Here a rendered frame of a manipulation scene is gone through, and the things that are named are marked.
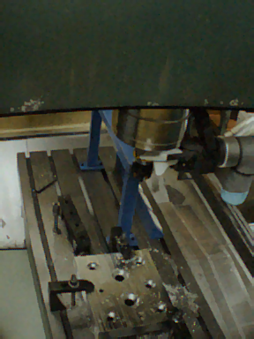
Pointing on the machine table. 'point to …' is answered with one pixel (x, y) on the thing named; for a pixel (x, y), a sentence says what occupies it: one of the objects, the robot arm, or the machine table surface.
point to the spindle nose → (151, 128)
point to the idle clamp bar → (74, 224)
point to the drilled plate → (83, 265)
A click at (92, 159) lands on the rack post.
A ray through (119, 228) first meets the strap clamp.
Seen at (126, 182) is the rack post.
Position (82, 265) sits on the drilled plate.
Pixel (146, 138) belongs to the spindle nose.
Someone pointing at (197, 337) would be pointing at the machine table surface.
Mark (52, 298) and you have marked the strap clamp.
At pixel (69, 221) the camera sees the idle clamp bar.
